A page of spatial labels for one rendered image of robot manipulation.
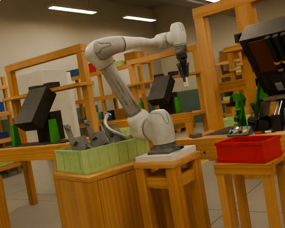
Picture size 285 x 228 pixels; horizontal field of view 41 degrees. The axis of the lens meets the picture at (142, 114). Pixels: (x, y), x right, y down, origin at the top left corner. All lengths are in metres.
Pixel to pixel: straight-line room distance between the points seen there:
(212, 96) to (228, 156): 1.14
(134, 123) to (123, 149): 0.36
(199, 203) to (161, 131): 0.54
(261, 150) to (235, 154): 0.17
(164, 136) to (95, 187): 0.59
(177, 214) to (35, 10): 9.05
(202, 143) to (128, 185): 0.60
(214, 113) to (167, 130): 1.01
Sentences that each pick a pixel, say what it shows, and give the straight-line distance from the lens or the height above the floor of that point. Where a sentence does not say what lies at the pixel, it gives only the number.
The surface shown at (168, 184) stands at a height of 0.71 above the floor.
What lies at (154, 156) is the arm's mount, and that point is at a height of 0.88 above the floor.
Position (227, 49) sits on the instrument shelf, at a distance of 3.09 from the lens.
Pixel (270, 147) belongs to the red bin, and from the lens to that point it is 2.20.
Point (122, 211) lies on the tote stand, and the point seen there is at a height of 0.49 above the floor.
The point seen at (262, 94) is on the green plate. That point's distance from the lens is 2.72.
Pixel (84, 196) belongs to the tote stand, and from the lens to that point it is 2.63.
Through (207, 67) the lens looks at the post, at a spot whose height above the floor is 1.42.
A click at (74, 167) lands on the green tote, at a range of 2.74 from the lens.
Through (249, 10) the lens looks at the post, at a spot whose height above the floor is 1.79.
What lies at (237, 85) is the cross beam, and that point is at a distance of 3.29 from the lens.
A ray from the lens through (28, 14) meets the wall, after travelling 10.64.
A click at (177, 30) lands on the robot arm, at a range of 2.63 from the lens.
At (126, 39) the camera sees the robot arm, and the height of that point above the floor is 1.63.
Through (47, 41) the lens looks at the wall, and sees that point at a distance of 10.79.
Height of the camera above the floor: 1.26
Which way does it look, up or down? 3 degrees down
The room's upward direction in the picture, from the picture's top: 9 degrees counter-clockwise
